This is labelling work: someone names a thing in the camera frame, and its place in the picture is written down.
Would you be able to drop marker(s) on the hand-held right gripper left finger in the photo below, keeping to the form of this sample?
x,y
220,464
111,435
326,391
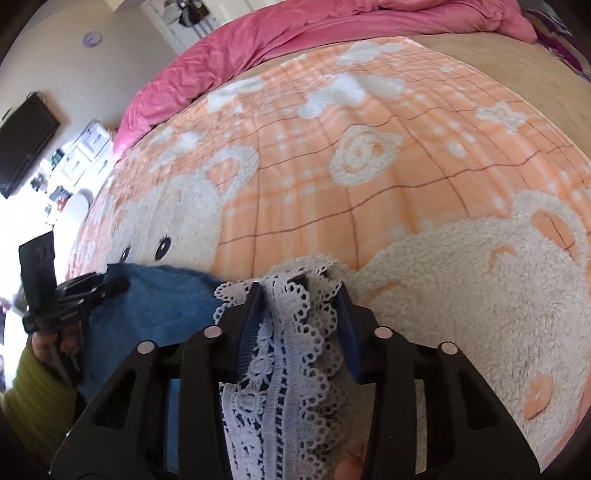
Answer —
x,y
247,332

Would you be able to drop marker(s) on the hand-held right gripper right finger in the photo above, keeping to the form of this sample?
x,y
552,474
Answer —
x,y
346,332

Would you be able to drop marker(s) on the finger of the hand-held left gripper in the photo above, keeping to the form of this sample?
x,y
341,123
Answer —
x,y
108,287
85,279

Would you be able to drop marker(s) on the blue denim pants lace trim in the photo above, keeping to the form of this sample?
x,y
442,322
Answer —
x,y
138,314

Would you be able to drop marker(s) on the person's left forearm green sleeve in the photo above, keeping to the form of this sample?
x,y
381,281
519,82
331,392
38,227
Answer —
x,y
37,406

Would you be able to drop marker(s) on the person's left hand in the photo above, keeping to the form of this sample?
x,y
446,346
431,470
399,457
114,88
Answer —
x,y
46,346

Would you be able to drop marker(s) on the person's right hand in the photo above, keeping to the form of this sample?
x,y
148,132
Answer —
x,y
348,467

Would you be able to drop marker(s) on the white round chair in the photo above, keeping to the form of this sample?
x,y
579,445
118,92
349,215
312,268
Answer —
x,y
74,210

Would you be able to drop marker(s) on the white dresser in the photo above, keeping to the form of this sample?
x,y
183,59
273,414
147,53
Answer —
x,y
78,152

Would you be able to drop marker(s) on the orange plaid bear printed blanket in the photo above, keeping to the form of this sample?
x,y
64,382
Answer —
x,y
369,184

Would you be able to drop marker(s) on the pink duvet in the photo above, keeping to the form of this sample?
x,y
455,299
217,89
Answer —
x,y
231,50

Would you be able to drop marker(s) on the white door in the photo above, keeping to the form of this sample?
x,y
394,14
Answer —
x,y
161,23

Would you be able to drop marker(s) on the purple patterned pillow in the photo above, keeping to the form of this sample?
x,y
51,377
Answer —
x,y
561,41

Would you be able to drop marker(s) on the black wall television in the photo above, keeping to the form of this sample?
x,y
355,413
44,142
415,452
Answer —
x,y
25,143

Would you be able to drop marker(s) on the round purple wall ornament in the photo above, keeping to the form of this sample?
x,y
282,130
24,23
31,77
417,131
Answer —
x,y
92,38

